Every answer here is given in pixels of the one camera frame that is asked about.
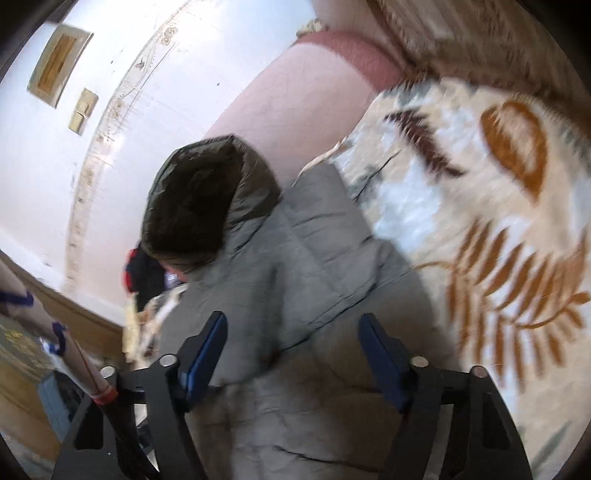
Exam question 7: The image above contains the black and red clothes pile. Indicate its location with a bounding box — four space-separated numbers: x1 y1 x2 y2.
123 244 166 296

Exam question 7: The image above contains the gold wall switch plate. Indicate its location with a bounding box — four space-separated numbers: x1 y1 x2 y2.
68 89 98 136

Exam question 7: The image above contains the yellow patterned cloth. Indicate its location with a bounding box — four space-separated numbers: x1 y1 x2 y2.
122 284 188 369

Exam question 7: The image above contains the striped brown pillow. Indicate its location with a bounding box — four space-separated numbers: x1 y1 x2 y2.
368 1 590 134

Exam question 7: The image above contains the leaf-patterned fleece blanket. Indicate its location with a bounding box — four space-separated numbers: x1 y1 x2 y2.
324 78 590 479

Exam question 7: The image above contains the gold framed wall panel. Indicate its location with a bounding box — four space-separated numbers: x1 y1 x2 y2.
27 24 93 108

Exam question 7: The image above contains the pink rolled tube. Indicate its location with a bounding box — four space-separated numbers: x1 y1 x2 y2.
1 263 117 406

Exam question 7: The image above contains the grey-olive puffer jacket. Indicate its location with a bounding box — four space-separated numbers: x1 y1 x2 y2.
141 136 455 479

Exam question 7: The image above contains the pink rolled quilt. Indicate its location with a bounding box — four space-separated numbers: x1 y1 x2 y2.
205 31 402 188

